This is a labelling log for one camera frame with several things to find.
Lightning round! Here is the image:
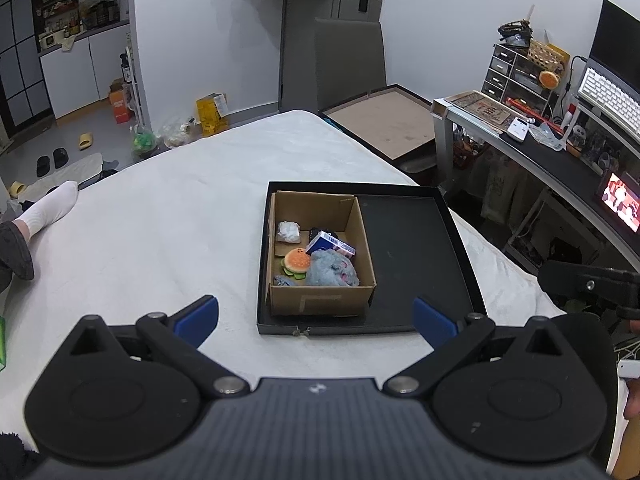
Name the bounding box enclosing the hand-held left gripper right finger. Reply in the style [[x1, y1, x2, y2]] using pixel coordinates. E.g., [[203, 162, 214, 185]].
[[382, 296, 566, 397]]

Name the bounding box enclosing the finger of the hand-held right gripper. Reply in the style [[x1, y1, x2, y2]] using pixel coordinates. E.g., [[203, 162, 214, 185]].
[[539, 259, 640, 320]]

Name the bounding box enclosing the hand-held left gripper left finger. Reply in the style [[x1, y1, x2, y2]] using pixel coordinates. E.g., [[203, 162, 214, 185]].
[[67, 295, 251, 397]]

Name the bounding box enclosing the black shallow tray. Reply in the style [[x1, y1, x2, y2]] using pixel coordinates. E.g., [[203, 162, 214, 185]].
[[256, 181, 488, 337]]

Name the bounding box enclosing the brown cardboard box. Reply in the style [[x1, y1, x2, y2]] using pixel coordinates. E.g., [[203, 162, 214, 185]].
[[268, 190, 377, 317]]

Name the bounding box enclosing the burger plush toy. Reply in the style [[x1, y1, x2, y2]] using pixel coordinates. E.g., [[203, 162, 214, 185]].
[[281, 247, 312, 281]]

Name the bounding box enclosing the blue-grey plush toy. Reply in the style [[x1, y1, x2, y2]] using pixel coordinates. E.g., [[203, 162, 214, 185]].
[[305, 250, 360, 287]]

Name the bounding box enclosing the blue white tissue packet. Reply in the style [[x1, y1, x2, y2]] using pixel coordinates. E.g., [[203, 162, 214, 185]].
[[305, 231, 357, 259]]

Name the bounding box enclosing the person's right hand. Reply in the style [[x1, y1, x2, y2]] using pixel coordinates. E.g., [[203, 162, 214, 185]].
[[624, 379, 640, 420]]

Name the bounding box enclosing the small tablet screen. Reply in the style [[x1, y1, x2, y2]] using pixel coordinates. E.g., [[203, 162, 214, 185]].
[[595, 172, 640, 233]]

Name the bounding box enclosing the grey-edged black desk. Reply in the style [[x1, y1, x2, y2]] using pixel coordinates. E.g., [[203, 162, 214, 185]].
[[431, 91, 640, 281]]

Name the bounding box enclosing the cream tote bag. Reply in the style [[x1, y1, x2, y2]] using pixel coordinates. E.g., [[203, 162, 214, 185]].
[[482, 155, 531, 223]]

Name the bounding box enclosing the clear plastic packet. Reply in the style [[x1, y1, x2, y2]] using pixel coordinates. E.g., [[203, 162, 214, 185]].
[[530, 124, 566, 151]]

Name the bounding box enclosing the white spray bottle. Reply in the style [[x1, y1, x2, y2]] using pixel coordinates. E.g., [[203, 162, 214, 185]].
[[562, 102, 581, 141]]

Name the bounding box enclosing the dark cloth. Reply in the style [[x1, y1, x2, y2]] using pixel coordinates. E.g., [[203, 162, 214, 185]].
[[80, 160, 118, 188]]

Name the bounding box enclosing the green plastic bag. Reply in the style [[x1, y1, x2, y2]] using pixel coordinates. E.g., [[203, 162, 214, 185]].
[[131, 127, 158, 158]]

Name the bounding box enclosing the clear plastic bag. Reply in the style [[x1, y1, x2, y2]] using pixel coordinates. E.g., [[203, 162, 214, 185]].
[[160, 117, 198, 150]]

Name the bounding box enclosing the person's white-socked foot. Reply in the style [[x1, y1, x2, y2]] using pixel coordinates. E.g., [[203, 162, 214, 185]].
[[12, 181, 79, 241]]

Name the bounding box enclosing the red long tool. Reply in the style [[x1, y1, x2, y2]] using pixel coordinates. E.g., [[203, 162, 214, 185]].
[[506, 97, 553, 123]]

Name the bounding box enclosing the white keyboard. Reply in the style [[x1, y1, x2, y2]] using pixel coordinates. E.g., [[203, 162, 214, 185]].
[[577, 66, 640, 136]]

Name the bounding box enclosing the white floor towel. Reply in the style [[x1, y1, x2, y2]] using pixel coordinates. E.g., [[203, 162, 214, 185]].
[[22, 152, 103, 201]]

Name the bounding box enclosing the brown black-framed board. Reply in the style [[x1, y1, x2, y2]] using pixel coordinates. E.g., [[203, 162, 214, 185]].
[[320, 84, 436, 163]]

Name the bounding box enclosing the yellow cardboard box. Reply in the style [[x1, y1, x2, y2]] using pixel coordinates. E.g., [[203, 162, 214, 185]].
[[196, 93, 230, 137]]

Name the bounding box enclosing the brown patterned tray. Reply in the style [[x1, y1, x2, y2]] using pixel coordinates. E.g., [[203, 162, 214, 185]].
[[447, 91, 511, 128]]

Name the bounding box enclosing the orange cardboard box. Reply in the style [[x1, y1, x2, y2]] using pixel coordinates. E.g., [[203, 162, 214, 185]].
[[109, 80, 133, 124]]

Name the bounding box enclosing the black fuzzy clothing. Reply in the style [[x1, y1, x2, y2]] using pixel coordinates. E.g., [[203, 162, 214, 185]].
[[0, 432, 43, 480]]

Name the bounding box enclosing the grey drawer organizer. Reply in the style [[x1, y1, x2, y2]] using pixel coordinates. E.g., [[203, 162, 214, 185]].
[[482, 42, 553, 111]]

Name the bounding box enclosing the white narrow rack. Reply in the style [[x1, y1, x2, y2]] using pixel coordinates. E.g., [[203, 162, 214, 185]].
[[122, 45, 146, 128]]

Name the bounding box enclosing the woven basket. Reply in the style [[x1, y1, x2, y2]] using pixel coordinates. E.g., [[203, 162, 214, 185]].
[[527, 40, 571, 78]]

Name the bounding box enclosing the black monitor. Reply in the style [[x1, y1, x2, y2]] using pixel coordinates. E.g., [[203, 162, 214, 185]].
[[590, 0, 640, 86]]

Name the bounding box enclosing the dark ornament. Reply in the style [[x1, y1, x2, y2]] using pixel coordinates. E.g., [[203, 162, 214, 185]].
[[497, 20, 533, 48]]

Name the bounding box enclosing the white kitchen cabinet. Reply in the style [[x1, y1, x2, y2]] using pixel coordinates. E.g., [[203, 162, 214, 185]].
[[39, 25, 132, 121]]

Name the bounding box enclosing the grey chair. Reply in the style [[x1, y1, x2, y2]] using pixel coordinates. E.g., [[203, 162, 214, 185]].
[[312, 17, 388, 113]]

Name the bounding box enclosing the black-framed glass door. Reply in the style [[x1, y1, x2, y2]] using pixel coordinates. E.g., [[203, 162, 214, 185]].
[[0, 0, 53, 131]]

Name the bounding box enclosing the metal clothes rack pole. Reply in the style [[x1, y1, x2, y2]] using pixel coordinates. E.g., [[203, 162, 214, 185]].
[[280, 0, 296, 111]]

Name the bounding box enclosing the row of kitchen jars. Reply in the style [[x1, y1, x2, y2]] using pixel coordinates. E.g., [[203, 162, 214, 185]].
[[40, 0, 123, 36]]

